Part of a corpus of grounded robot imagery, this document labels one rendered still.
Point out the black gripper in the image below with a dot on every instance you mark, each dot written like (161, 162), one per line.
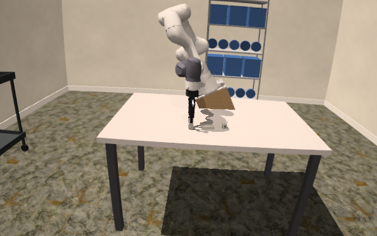
(191, 106)

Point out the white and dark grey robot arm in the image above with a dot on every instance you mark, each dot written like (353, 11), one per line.
(179, 31)

